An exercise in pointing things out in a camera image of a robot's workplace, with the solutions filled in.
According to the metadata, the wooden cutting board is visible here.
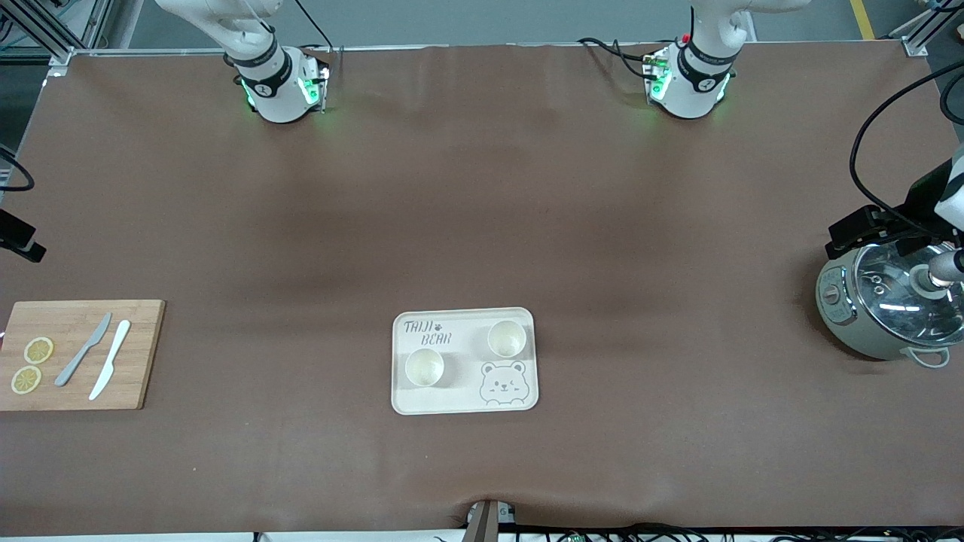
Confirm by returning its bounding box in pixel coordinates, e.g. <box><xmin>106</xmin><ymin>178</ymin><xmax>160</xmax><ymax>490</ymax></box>
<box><xmin>0</xmin><ymin>300</ymin><xmax>166</xmax><ymax>411</ymax></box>

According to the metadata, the white plastic knife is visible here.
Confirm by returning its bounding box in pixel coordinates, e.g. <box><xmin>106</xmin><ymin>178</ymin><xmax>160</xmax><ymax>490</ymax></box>
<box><xmin>89</xmin><ymin>320</ymin><xmax>131</xmax><ymax>401</ymax></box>

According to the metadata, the black base cable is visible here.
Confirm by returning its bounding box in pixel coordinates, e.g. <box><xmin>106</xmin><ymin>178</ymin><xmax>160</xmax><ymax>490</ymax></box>
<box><xmin>578</xmin><ymin>36</ymin><xmax>657</xmax><ymax>80</ymax></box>
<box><xmin>294</xmin><ymin>0</ymin><xmax>334</xmax><ymax>52</ymax></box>

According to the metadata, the grey-green electric pot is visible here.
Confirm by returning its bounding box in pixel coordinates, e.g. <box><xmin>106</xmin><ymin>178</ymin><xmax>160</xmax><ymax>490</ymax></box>
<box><xmin>816</xmin><ymin>242</ymin><xmax>964</xmax><ymax>370</ymax></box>

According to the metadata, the aluminium frame profile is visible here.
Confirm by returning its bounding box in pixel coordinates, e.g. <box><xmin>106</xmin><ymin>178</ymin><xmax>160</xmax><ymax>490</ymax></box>
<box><xmin>0</xmin><ymin>0</ymin><xmax>114</xmax><ymax>65</ymax></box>
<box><xmin>889</xmin><ymin>0</ymin><xmax>964</xmax><ymax>57</ymax></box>

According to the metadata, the glass pot lid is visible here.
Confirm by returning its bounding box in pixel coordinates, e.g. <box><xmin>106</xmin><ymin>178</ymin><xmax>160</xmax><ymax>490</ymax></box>
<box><xmin>855</xmin><ymin>242</ymin><xmax>964</xmax><ymax>336</ymax></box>

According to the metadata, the white plastic cup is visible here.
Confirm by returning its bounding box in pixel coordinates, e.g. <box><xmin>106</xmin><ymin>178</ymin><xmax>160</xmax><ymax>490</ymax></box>
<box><xmin>404</xmin><ymin>349</ymin><xmax>445</xmax><ymax>388</ymax></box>
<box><xmin>487</xmin><ymin>320</ymin><xmax>526</xmax><ymax>358</ymax></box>

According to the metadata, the cream bear print tray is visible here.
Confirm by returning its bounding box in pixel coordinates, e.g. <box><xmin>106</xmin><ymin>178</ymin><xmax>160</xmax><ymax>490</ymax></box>
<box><xmin>391</xmin><ymin>306</ymin><xmax>540</xmax><ymax>416</ymax></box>

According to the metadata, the brown camera mount post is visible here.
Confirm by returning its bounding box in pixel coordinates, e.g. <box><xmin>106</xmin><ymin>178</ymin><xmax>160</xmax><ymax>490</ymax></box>
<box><xmin>463</xmin><ymin>499</ymin><xmax>499</xmax><ymax>542</ymax></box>

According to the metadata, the brown table mat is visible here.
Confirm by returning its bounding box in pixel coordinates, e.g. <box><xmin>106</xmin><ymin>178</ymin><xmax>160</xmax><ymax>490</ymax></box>
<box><xmin>0</xmin><ymin>41</ymin><xmax>964</xmax><ymax>537</ymax></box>

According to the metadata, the grey plastic knife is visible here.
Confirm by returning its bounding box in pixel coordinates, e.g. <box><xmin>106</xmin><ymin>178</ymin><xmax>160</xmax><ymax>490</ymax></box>
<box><xmin>54</xmin><ymin>312</ymin><xmax>112</xmax><ymax>388</ymax></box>

